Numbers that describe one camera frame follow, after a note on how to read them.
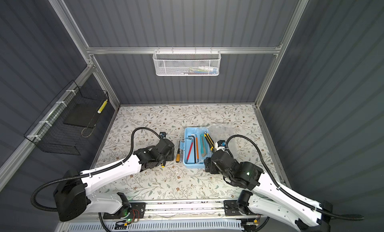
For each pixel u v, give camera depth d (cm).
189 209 75
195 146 96
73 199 39
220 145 64
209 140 90
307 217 40
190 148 96
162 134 73
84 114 73
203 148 87
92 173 44
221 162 51
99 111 80
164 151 62
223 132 105
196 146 98
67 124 73
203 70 92
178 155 91
